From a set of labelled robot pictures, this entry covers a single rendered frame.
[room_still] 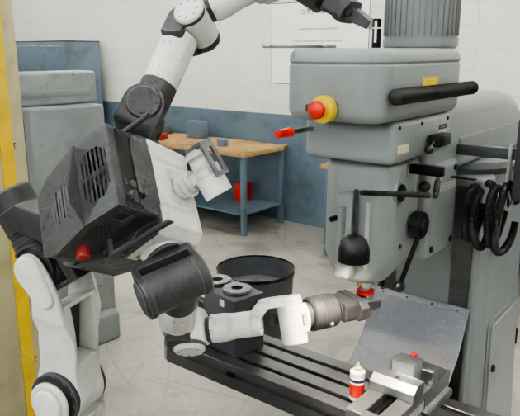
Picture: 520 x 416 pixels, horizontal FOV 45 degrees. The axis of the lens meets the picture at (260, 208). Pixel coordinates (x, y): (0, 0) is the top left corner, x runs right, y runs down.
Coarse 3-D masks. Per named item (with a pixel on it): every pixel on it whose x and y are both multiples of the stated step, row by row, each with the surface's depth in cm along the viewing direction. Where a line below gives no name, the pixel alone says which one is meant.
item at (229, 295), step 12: (216, 276) 204; (228, 276) 204; (216, 288) 197; (228, 288) 193; (240, 288) 196; (252, 288) 197; (204, 300) 198; (216, 300) 193; (228, 300) 188; (240, 300) 188; (252, 300) 191; (216, 312) 194; (228, 312) 189; (228, 348) 193; (240, 348) 192; (252, 348) 195
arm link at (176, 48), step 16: (192, 0) 153; (176, 16) 153; (192, 16) 151; (176, 32) 153; (160, 48) 153; (176, 48) 153; (192, 48) 156; (160, 64) 151; (176, 64) 152; (176, 80) 153
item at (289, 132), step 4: (288, 128) 144; (292, 128) 144; (300, 128) 148; (304, 128) 149; (308, 128) 150; (312, 128) 151; (276, 132) 141; (280, 132) 141; (284, 132) 142; (288, 132) 143; (292, 132) 144; (296, 132) 146; (300, 132) 148; (276, 136) 141; (280, 136) 141; (284, 136) 142; (288, 136) 143; (292, 136) 145
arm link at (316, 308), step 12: (312, 300) 156; (276, 312) 159; (288, 312) 153; (300, 312) 153; (312, 312) 155; (324, 312) 155; (276, 324) 158; (288, 324) 153; (300, 324) 153; (312, 324) 156; (324, 324) 156; (288, 336) 153; (300, 336) 153
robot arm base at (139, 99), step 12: (144, 84) 145; (132, 96) 143; (144, 96) 143; (156, 96) 144; (120, 108) 142; (132, 108) 142; (144, 108) 143; (156, 108) 143; (120, 120) 143; (132, 120) 142; (156, 120) 143; (132, 132) 146; (144, 132) 143
